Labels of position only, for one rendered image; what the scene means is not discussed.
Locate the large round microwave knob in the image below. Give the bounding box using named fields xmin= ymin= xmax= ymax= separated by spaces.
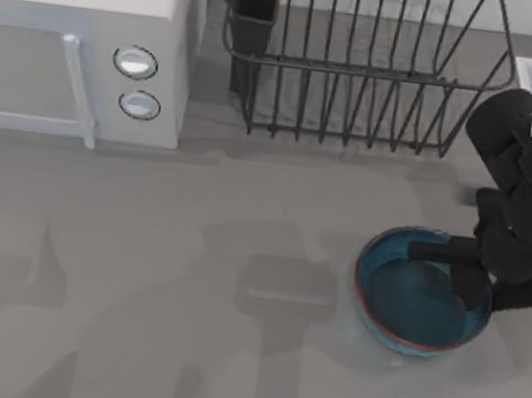
xmin=109 ymin=41 xmax=162 ymax=85

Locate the small round microwave knob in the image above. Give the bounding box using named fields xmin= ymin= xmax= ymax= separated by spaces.
xmin=115 ymin=87 xmax=165 ymax=124

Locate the pale microwave door handle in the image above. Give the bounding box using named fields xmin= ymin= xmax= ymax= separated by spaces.
xmin=47 ymin=31 xmax=109 ymax=149

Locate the dark wire dish rack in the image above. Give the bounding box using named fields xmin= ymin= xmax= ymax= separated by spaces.
xmin=209 ymin=0 xmax=525 ymax=168

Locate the blue bowl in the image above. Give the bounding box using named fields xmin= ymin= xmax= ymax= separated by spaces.
xmin=345 ymin=219 xmax=503 ymax=368

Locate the black cutlery holder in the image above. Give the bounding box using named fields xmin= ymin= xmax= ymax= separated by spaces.
xmin=220 ymin=0 xmax=282 ymax=58

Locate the glass microwave door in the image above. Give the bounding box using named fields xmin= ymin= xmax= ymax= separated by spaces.
xmin=0 ymin=23 xmax=108 ymax=149

